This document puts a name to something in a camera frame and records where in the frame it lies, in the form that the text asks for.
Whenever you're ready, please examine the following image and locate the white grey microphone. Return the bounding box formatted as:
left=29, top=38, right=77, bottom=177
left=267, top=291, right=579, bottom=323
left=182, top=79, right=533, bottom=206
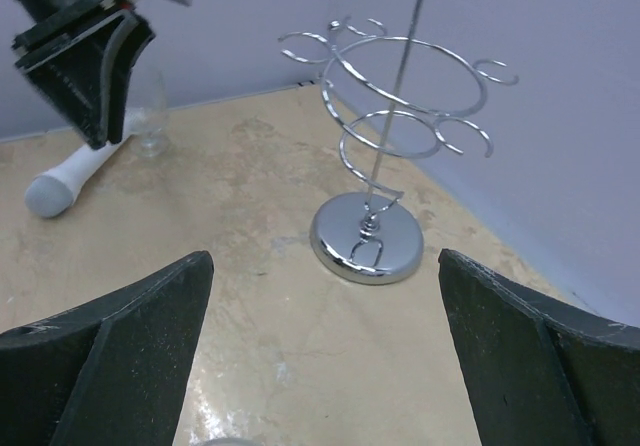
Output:
left=24, top=108, right=150, bottom=219

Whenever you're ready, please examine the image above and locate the ribbed clear glass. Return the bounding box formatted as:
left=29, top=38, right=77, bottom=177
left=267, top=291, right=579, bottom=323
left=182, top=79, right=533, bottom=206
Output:
left=196, top=437, right=260, bottom=446

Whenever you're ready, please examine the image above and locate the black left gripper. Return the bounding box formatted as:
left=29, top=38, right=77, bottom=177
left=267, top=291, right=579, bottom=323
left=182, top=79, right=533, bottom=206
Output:
left=12, top=0, right=155, bottom=149

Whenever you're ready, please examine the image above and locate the chrome wine glass rack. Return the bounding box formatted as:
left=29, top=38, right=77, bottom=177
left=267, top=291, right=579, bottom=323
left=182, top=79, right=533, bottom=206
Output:
left=278, top=0, right=520, bottom=286

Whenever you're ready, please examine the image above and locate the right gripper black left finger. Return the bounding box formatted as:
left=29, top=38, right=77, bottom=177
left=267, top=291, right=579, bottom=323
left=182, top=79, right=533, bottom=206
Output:
left=1, top=251, right=214, bottom=445

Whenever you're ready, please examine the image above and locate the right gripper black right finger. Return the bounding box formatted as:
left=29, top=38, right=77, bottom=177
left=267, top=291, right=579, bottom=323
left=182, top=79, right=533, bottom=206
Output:
left=438, top=249, right=639, bottom=445

